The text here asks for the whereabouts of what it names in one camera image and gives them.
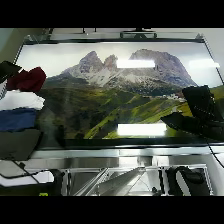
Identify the red T-shirt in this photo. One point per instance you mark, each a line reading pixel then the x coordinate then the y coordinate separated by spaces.
pixel 28 80

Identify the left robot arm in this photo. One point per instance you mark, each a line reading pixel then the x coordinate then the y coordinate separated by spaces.
pixel 20 181

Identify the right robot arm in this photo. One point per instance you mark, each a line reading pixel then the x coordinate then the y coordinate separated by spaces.
pixel 186 180

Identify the white garment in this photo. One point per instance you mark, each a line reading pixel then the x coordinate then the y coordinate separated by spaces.
pixel 20 100

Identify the blue garment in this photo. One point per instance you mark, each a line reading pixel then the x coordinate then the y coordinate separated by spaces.
pixel 16 120

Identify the dark grey garment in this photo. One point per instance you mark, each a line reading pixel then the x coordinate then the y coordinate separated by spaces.
pixel 18 143

